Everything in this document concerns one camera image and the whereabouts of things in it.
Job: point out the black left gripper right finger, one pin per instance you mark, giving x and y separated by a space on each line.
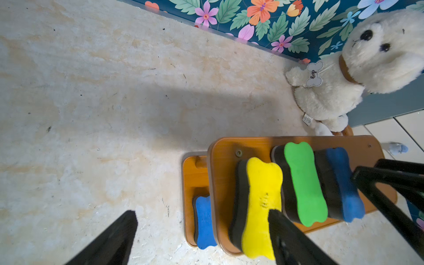
291 246

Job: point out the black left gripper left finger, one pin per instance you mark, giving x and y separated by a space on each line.
113 246

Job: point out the blue eraser shelf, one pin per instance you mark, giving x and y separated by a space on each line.
341 195
203 235

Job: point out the green eraser shelf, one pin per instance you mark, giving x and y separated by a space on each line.
303 199

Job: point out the yellow eraser shelf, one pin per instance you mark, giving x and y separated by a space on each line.
257 191

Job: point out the orange wooden two-tier shelf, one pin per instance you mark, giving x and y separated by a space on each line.
212 173

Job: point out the upper blue penguin drawer knob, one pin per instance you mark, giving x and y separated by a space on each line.
395 148

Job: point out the white three drawer cabinet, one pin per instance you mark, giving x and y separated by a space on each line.
396 117

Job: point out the large cream plush dog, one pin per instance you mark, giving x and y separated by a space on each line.
383 54

